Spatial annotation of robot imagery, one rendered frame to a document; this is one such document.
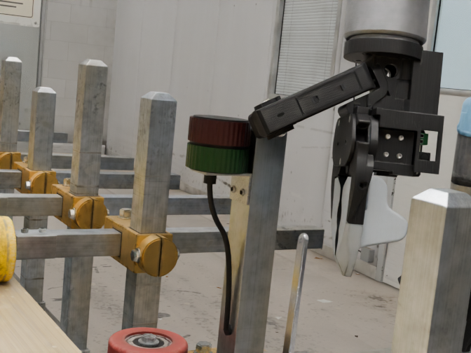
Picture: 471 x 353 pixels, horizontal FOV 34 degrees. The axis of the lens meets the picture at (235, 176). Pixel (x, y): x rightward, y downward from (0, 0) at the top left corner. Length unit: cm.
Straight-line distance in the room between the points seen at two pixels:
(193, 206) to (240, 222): 58
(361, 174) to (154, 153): 36
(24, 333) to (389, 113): 42
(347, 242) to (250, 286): 12
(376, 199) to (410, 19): 16
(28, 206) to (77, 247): 25
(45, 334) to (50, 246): 19
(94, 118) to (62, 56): 843
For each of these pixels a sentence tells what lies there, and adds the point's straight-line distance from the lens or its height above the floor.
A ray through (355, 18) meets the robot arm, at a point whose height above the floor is 124.
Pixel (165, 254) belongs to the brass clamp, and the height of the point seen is 95.
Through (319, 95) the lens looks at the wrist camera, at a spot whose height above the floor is 117.
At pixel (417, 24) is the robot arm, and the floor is 124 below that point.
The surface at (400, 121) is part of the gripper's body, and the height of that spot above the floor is 115.
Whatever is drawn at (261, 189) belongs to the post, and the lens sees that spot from 74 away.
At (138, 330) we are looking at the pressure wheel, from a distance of 82.
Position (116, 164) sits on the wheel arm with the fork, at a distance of 180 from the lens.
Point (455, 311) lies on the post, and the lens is 57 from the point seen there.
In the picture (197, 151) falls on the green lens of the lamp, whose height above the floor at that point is 111.
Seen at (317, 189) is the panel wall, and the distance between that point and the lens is 541.
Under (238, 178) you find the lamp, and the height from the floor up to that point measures 108.
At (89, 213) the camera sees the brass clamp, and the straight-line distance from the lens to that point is 118.
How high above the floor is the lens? 118
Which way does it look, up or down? 8 degrees down
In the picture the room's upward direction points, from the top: 6 degrees clockwise
